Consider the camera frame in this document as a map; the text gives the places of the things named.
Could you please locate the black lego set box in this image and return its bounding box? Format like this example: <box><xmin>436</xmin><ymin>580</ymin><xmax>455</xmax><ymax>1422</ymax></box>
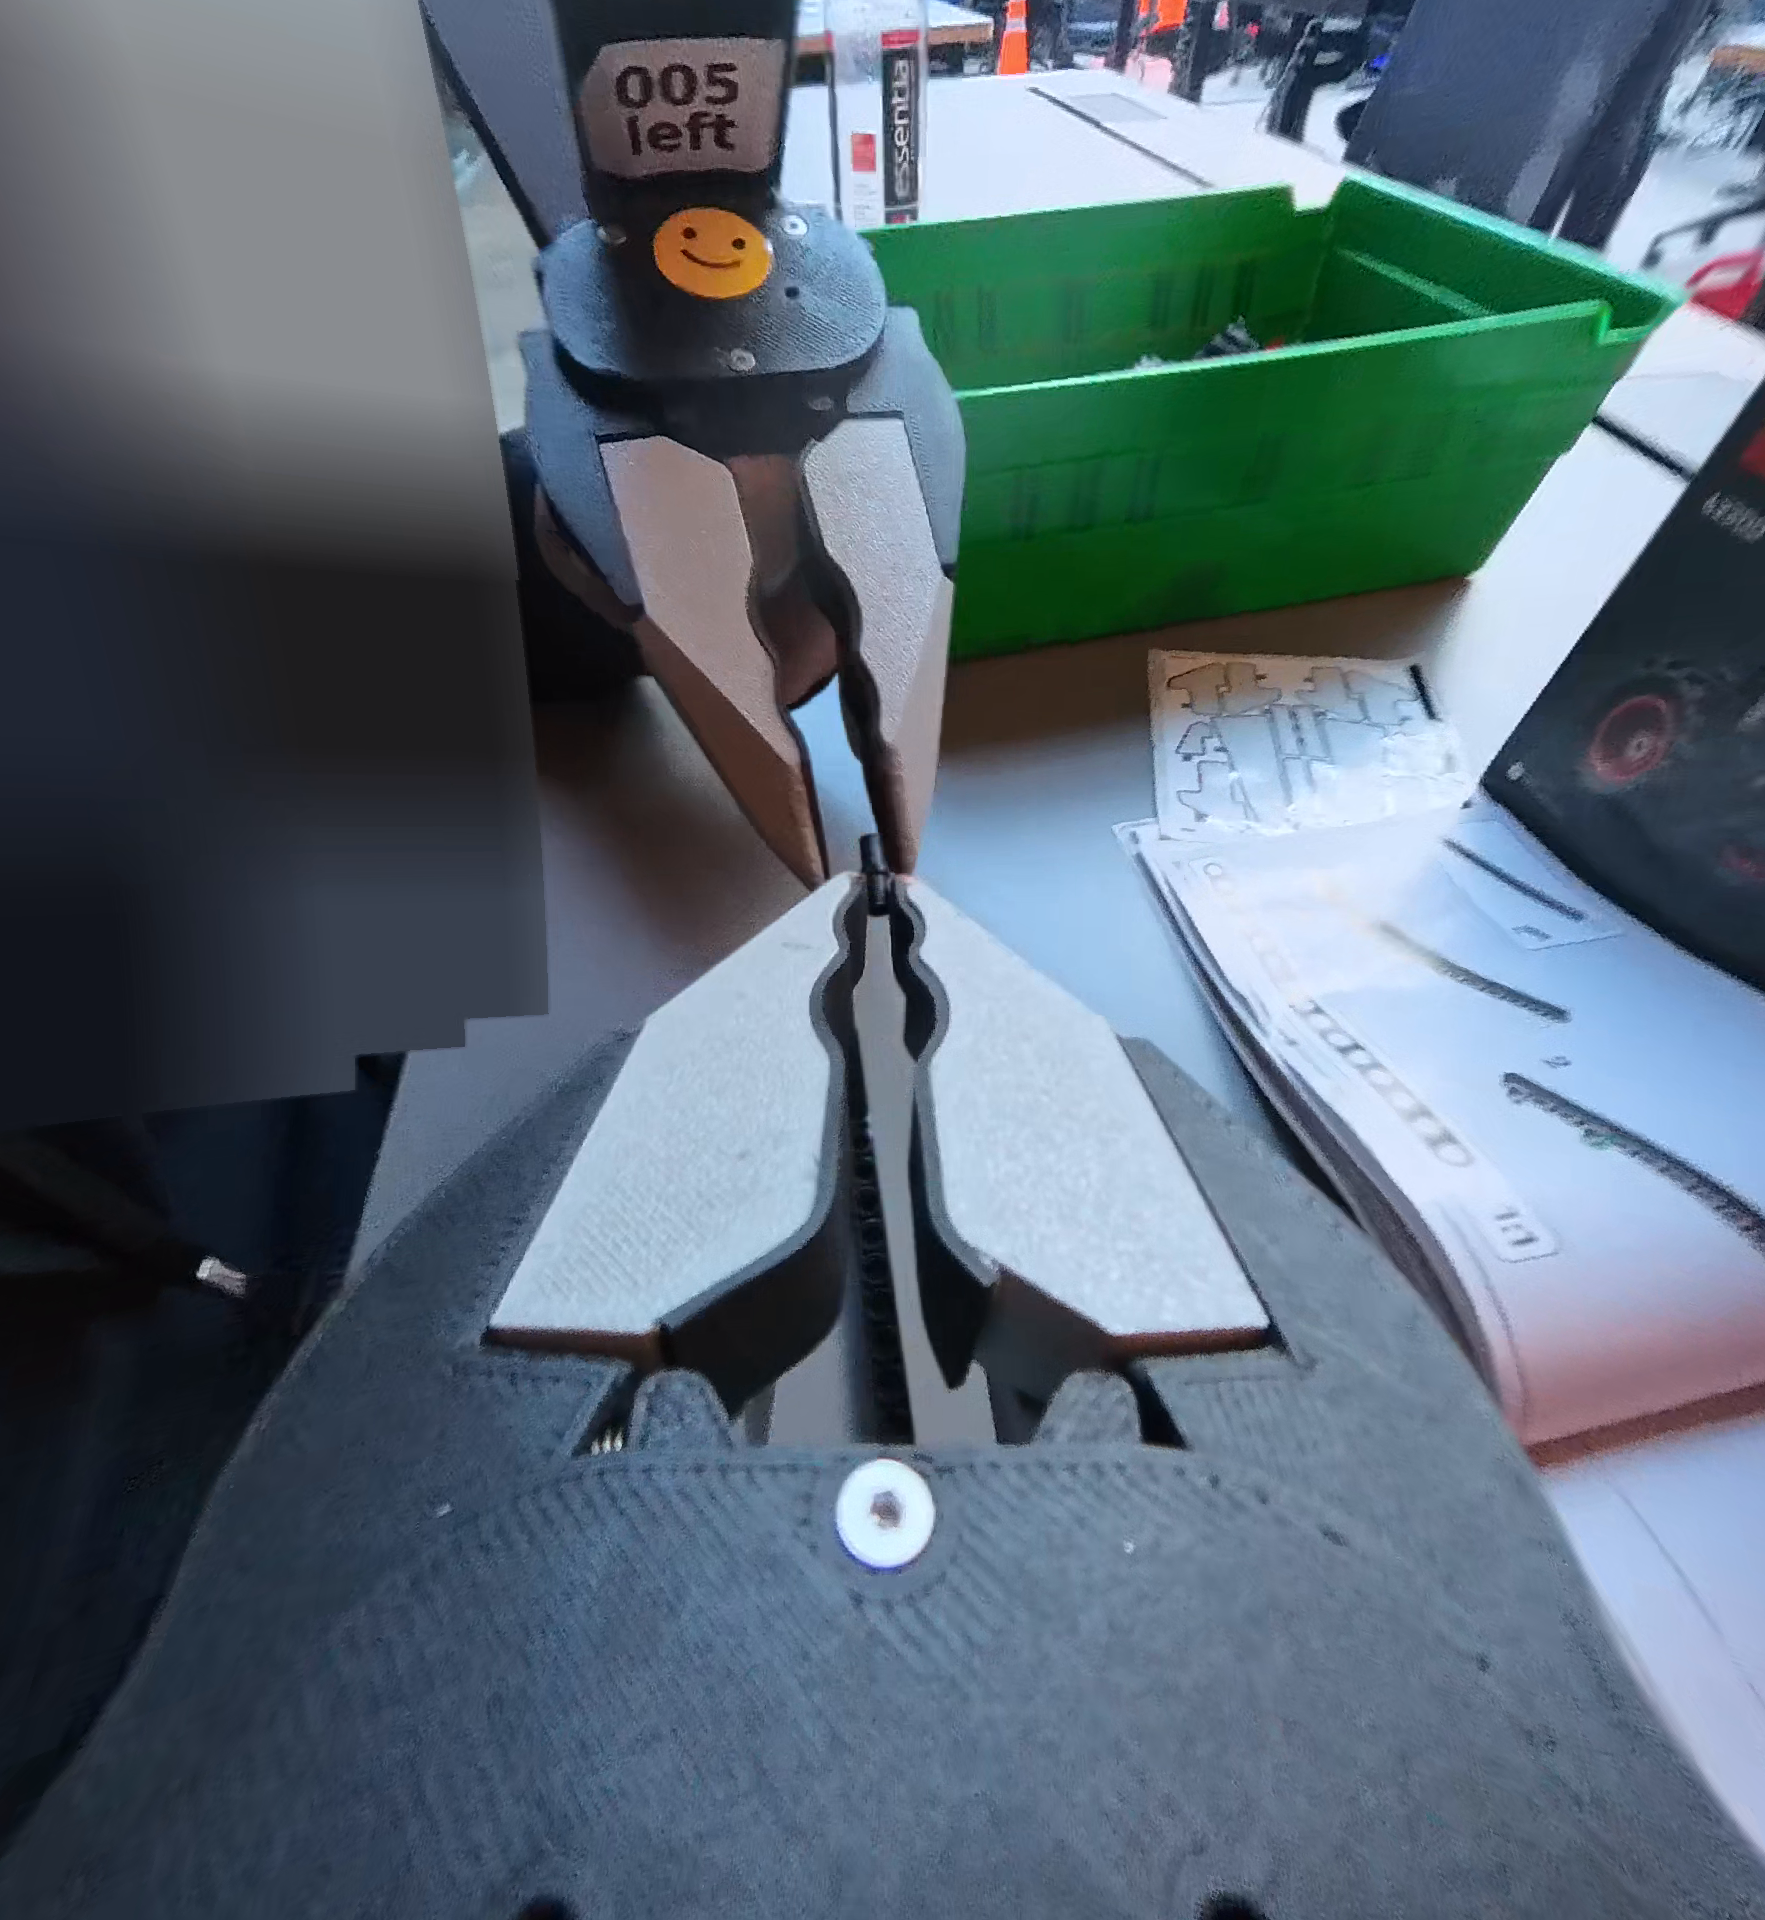
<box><xmin>1479</xmin><ymin>283</ymin><xmax>1765</xmax><ymax>1040</ymax></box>

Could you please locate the clear water bottle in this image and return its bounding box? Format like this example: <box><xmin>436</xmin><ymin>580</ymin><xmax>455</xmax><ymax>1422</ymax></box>
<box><xmin>821</xmin><ymin>0</ymin><xmax>933</xmax><ymax>237</ymax></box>

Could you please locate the green plastic bin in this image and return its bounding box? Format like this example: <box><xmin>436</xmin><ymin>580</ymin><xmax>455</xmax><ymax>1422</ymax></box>
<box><xmin>858</xmin><ymin>169</ymin><xmax>1688</xmax><ymax>666</ymax></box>

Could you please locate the white sticker sheet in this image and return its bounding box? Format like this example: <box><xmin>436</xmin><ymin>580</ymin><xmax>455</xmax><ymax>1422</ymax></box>
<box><xmin>1145</xmin><ymin>645</ymin><xmax>1479</xmax><ymax>845</ymax></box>

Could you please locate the open lego instruction booklet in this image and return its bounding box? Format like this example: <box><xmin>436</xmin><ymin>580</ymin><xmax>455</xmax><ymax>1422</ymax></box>
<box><xmin>1114</xmin><ymin>792</ymin><xmax>1765</xmax><ymax>1920</ymax></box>

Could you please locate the black lego beam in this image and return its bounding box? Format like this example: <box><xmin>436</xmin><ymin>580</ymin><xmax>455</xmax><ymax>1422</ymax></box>
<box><xmin>851</xmin><ymin>900</ymin><xmax>917</xmax><ymax>1444</ymax></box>

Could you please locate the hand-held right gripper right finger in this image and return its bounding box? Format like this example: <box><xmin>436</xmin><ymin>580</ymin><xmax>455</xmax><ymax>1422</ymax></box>
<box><xmin>883</xmin><ymin>876</ymin><xmax>1274</xmax><ymax>1389</ymax></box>

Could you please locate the pile of black lego pieces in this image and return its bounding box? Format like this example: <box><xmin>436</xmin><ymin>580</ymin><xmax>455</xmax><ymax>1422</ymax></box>
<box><xmin>1123</xmin><ymin>311</ymin><xmax>1307</xmax><ymax>370</ymax></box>

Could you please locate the white background table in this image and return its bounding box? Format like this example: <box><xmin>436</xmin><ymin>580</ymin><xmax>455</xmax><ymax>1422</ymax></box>
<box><xmin>784</xmin><ymin>67</ymin><xmax>1352</xmax><ymax>231</ymax></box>

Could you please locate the person's dark clothing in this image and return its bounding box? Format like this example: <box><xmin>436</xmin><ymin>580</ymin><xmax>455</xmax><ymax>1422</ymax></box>
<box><xmin>0</xmin><ymin>1107</ymin><xmax>406</xmax><ymax>1920</ymax></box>

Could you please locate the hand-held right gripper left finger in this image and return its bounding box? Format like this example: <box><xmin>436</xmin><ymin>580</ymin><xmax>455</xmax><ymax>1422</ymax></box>
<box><xmin>487</xmin><ymin>875</ymin><xmax>875</xmax><ymax>1421</ymax></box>

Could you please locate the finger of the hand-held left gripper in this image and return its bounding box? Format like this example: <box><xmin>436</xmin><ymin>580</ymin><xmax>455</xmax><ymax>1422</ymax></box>
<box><xmin>601</xmin><ymin>431</ymin><xmax>834</xmax><ymax>892</ymax></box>
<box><xmin>800</xmin><ymin>419</ymin><xmax>960</xmax><ymax>878</ymax></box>

